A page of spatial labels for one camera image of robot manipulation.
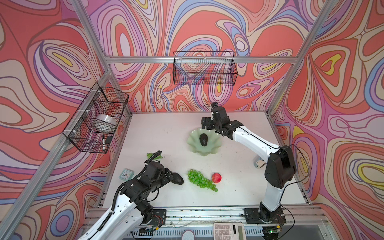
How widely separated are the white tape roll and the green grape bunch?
484mm

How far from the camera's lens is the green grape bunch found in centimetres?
82

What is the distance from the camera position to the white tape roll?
0.71 m
